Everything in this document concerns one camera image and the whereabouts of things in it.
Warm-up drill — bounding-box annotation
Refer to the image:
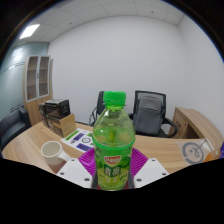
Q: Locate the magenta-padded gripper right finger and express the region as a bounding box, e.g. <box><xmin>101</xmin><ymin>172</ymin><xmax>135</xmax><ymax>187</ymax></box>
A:
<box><xmin>128</xmin><ymin>147</ymin><xmax>170</xmax><ymax>190</ymax></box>

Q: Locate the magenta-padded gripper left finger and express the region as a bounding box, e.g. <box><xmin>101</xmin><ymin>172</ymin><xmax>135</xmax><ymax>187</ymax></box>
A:
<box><xmin>57</xmin><ymin>147</ymin><xmax>100</xmax><ymax>190</ymax></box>

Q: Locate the green drink bottle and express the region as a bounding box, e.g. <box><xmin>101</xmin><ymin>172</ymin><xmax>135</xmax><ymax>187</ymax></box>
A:
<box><xmin>91</xmin><ymin>90</ymin><xmax>136</xmax><ymax>192</ymax></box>

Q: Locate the pink and white mug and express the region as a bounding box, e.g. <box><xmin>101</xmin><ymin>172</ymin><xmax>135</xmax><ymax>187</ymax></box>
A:
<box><xmin>40</xmin><ymin>140</ymin><xmax>72</xmax><ymax>166</ymax></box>

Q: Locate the white green purple leaflet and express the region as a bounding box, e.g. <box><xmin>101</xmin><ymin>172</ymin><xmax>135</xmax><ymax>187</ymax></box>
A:
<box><xmin>60</xmin><ymin>128</ymin><xmax>96</xmax><ymax>153</ymax></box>

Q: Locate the small brown cardboard box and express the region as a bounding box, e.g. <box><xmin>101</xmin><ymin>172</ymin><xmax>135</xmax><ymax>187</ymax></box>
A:
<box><xmin>49</xmin><ymin>113</ymin><xmax>77</xmax><ymax>138</ymax></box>

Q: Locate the clear bag with round print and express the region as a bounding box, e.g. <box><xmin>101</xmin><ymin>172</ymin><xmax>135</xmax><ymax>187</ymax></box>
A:
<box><xmin>177</xmin><ymin>138</ymin><xmax>214</xmax><ymax>166</ymax></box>

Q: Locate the grey backpack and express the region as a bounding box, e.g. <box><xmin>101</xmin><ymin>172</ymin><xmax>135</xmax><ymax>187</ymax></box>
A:
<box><xmin>133</xmin><ymin>96</ymin><xmax>164</xmax><ymax>136</ymax></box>

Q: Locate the wooden side desk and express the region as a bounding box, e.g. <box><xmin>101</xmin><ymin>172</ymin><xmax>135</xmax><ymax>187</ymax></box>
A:
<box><xmin>167</xmin><ymin>106</ymin><xmax>224</xmax><ymax>148</ymax></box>

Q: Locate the black ribbed box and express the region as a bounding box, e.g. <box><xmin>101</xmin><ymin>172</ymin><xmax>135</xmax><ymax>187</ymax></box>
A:
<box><xmin>44</xmin><ymin>98</ymin><xmax>71</xmax><ymax>119</ymax></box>

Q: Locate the black sofa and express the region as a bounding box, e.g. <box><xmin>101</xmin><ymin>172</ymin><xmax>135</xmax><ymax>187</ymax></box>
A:
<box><xmin>0</xmin><ymin>106</ymin><xmax>33</xmax><ymax>153</ymax></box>

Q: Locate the wooden shelf unit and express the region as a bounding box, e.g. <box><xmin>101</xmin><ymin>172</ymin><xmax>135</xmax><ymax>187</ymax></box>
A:
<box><xmin>22</xmin><ymin>54</ymin><xmax>54</xmax><ymax>127</ymax></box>

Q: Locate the ceiling light panel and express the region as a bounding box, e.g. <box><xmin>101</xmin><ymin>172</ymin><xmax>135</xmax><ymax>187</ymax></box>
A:
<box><xmin>18</xmin><ymin>23</ymin><xmax>41</xmax><ymax>40</ymax></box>

